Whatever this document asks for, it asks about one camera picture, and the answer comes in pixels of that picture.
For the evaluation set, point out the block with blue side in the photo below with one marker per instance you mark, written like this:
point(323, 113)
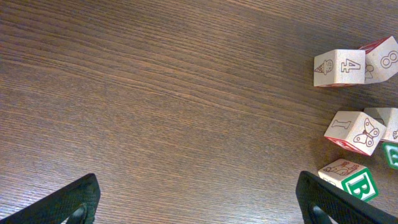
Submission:
point(381, 60)

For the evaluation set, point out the red C block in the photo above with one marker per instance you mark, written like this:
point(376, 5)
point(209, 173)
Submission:
point(339, 67)

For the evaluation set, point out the green B block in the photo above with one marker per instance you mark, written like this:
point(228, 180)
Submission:
point(351, 177)

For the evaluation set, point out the green sided letter block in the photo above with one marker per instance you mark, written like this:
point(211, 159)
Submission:
point(390, 151)

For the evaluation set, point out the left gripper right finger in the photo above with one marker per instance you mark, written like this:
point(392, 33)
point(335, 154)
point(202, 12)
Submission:
point(321, 202)

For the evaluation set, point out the red bottom butterfly block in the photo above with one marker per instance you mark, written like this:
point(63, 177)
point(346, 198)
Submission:
point(355, 131)

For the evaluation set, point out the small red edged block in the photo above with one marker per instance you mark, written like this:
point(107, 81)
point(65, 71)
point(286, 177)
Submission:
point(388, 117)

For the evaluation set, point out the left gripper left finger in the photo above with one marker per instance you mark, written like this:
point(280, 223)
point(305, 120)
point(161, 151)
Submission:
point(74, 203)

